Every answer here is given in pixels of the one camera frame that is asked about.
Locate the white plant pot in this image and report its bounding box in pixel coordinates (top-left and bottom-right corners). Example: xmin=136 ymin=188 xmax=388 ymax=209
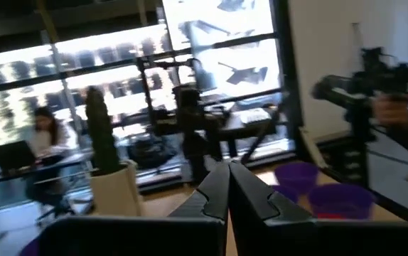
xmin=89 ymin=159 xmax=144 ymax=218

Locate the desk with black legs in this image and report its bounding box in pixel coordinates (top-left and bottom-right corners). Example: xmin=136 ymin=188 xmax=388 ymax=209
xmin=0 ymin=151 xmax=97 ymax=188

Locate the white keyboard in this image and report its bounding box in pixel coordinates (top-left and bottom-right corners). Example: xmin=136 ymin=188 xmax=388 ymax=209
xmin=240 ymin=107 xmax=272 ymax=125

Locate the dark backpack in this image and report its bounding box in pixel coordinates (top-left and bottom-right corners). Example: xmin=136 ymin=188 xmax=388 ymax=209
xmin=126 ymin=134 xmax=178 ymax=170

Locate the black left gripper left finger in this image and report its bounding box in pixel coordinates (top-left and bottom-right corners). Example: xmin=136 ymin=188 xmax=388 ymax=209
xmin=38 ymin=161 xmax=231 ymax=256

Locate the office chair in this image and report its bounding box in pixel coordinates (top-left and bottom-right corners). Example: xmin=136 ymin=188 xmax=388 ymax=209
xmin=24 ymin=166 xmax=79 ymax=227

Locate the black window pillar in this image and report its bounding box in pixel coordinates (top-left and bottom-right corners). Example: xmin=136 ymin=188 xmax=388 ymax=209
xmin=271 ymin=0 xmax=304 ymax=161

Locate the person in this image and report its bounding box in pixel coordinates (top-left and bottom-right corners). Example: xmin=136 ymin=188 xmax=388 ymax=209
xmin=24 ymin=105 xmax=73 ymax=200

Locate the large glass window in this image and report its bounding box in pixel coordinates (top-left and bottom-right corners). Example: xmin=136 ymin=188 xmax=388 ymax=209
xmin=0 ymin=0 xmax=285 ymax=171

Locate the black laptop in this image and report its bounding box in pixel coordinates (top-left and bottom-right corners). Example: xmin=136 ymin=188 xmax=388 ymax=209
xmin=0 ymin=139 xmax=37 ymax=172

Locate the black metal stand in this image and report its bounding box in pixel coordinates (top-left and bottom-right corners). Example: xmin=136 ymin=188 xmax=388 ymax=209
xmin=135 ymin=56 xmax=205 ymax=124

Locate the green cactus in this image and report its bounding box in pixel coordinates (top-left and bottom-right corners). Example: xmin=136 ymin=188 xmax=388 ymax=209
xmin=84 ymin=85 xmax=122 ymax=176

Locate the red mini bowl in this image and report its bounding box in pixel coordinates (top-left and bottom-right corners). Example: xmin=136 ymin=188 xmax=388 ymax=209
xmin=316 ymin=212 xmax=347 ymax=220

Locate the person's hand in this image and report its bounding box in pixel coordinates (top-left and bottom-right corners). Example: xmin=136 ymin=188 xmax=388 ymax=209
xmin=371 ymin=95 xmax=408 ymax=129

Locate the dark office table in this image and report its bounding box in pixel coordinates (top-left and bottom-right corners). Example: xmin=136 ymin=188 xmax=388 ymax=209
xmin=150 ymin=105 xmax=292 ymax=168

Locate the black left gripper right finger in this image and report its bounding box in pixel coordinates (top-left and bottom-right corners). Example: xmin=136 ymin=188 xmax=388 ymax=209
xmin=229 ymin=161 xmax=408 ymax=256

